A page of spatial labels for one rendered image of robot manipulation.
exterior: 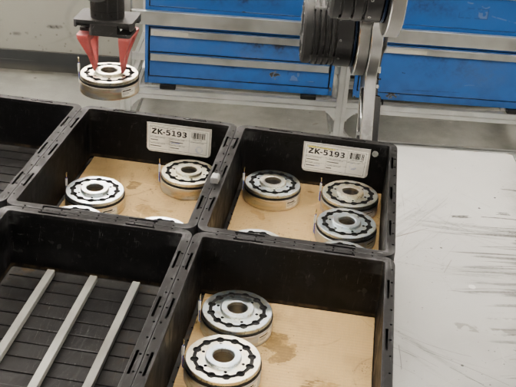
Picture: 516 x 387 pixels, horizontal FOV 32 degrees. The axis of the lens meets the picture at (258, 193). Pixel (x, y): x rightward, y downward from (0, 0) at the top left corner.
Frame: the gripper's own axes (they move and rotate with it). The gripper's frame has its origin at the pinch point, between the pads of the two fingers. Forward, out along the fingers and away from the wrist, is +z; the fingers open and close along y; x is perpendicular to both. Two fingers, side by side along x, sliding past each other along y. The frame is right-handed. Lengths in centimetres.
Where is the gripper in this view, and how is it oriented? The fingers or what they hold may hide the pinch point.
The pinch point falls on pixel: (109, 66)
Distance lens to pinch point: 160.5
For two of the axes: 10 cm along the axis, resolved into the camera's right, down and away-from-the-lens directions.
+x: 1.3, -4.7, 8.7
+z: -0.5, 8.8, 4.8
